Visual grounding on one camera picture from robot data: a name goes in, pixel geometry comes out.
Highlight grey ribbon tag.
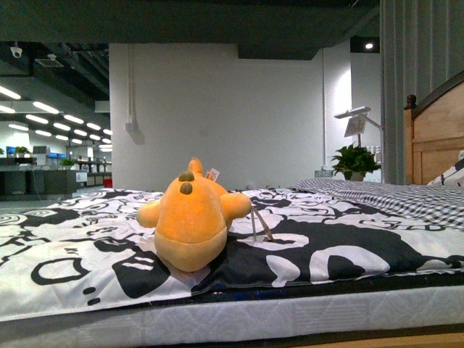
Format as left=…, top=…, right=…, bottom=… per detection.
left=250, top=207, right=275, bottom=242

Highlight grey curtain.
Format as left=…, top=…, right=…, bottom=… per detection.
left=380, top=1, right=463, bottom=184

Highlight white mattress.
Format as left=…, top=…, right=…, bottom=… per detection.
left=1, top=286, right=463, bottom=347

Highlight green potted plant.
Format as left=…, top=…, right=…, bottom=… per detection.
left=331, top=144, right=381, bottom=181

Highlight orange plush dinosaur toy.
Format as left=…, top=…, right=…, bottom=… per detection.
left=137, top=157, right=252, bottom=272

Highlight white security camera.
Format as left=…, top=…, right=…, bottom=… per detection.
left=10, top=46, right=22, bottom=59

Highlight black white checkered blanket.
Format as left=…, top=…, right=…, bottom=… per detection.
left=290, top=178, right=463, bottom=231

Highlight wooden headboard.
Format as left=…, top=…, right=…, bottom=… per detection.
left=404, top=72, right=463, bottom=185

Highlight white desk lamp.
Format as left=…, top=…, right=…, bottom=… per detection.
left=334, top=106, right=384, bottom=165

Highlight dark office counter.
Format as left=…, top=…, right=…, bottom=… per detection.
left=1, top=157, right=88, bottom=202

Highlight orange paper hang tag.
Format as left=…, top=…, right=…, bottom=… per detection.
left=205, top=168, right=220, bottom=182

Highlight patterned pillow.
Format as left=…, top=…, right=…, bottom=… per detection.
left=428, top=150, right=464, bottom=187

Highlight black and white patterned quilt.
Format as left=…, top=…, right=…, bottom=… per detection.
left=1, top=189, right=463, bottom=321

